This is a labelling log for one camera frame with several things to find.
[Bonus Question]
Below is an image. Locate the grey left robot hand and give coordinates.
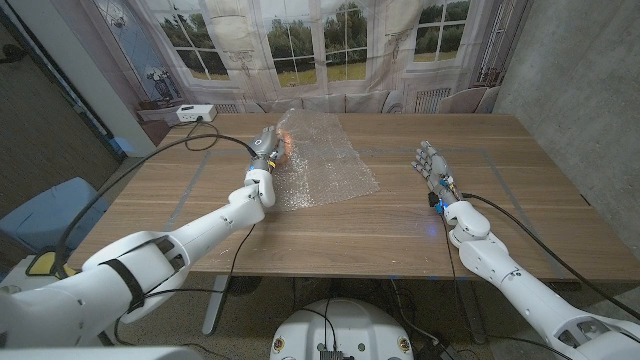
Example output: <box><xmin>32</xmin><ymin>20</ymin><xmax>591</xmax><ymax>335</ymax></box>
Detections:
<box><xmin>247</xmin><ymin>125</ymin><xmax>288</xmax><ymax>174</ymax></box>

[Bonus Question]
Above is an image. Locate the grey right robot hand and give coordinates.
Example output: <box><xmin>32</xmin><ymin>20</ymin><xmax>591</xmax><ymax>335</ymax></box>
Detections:
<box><xmin>410</xmin><ymin>140</ymin><xmax>460</xmax><ymax>214</ymax></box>

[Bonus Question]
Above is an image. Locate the small orange basketball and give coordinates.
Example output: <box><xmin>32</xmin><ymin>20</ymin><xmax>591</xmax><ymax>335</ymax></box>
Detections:
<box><xmin>275</xmin><ymin>128</ymin><xmax>291</xmax><ymax>166</ymax></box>

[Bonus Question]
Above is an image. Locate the clear bubble wrap sheet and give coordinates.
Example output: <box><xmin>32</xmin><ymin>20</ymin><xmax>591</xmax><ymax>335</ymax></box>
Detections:
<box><xmin>269</xmin><ymin>109</ymin><xmax>382</xmax><ymax>212</ymax></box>

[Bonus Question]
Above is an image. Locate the white power strip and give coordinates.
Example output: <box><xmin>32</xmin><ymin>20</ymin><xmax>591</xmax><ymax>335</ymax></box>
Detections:
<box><xmin>174</xmin><ymin>103</ymin><xmax>218</xmax><ymax>124</ymax></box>

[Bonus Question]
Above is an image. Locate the black power adapter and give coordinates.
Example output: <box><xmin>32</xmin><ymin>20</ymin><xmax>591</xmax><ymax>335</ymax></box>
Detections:
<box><xmin>417</xmin><ymin>338</ymin><xmax>462</xmax><ymax>360</ymax></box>

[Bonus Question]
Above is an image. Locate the printed window backdrop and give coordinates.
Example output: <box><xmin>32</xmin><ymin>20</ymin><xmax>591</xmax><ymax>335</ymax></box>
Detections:
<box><xmin>47</xmin><ymin>0</ymin><xmax>534</xmax><ymax>147</ymax></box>

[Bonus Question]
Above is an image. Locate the black round floor fan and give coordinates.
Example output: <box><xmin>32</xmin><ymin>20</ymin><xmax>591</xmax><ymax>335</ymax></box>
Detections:
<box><xmin>226</xmin><ymin>276</ymin><xmax>265</xmax><ymax>297</ymax></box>

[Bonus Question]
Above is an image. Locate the grey table leg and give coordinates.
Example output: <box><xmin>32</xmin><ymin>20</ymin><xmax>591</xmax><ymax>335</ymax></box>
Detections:
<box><xmin>201</xmin><ymin>275</ymin><xmax>229</xmax><ymax>337</ymax></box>
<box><xmin>456</xmin><ymin>279</ymin><xmax>487</xmax><ymax>345</ymax></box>

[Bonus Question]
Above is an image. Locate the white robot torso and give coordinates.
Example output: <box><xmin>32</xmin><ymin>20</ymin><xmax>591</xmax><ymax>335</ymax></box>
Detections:
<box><xmin>269</xmin><ymin>298</ymin><xmax>415</xmax><ymax>360</ymax></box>

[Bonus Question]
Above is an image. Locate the blue grey seat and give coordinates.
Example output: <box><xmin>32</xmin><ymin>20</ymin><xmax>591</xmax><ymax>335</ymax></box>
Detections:
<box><xmin>0</xmin><ymin>176</ymin><xmax>111</xmax><ymax>254</ymax></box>

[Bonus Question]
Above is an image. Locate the yellow and black floor item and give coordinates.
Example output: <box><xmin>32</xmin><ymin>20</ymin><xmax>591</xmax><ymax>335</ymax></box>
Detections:
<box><xmin>24</xmin><ymin>250</ymin><xmax>77</xmax><ymax>280</ymax></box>

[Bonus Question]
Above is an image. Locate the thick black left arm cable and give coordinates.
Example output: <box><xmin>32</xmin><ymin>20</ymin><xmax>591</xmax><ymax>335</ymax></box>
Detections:
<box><xmin>51</xmin><ymin>132</ymin><xmax>261</xmax><ymax>279</ymax></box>

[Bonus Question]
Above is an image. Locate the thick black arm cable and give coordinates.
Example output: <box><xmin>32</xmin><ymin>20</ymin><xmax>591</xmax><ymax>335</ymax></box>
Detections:
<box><xmin>458</xmin><ymin>191</ymin><xmax>640</xmax><ymax>324</ymax></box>
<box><xmin>51</xmin><ymin>132</ymin><xmax>261</xmax><ymax>279</ymax></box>

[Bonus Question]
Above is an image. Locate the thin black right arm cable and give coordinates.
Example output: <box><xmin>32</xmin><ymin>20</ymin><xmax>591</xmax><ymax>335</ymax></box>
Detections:
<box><xmin>441</xmin><ymin>213</ymin><xmax>457</xmax><ymax>280</ymax></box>

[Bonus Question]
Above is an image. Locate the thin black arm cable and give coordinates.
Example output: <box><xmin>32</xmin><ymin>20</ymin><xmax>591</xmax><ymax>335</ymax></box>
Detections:
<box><xmin>441</xmin><ymin>213</ymin><xmax>457</xmax><ymax>280</ymax></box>
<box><xmin>112</xmin><ymin>223</ymin><xmax>257</xmax><ymax>349</ymax></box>

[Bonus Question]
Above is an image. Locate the black power cable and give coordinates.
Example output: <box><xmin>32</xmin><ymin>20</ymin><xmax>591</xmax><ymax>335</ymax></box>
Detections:
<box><xmin>182</xmin><ymin>118</ymin><xmax>221</xmax><ymax>153</ymax></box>

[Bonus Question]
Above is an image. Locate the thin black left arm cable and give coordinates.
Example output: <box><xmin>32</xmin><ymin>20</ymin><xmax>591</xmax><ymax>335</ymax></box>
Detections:
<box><xmin>112</xmin><ymin>223</ymin><xmax>257</xmax><ymax>349</ymax></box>

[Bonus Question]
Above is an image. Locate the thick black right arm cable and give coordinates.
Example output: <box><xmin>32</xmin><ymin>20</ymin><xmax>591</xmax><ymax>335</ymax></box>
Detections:
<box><xmin>458</xmin><ymin>191</ymin><xmax>640</xmax><ymax>324</ymax></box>

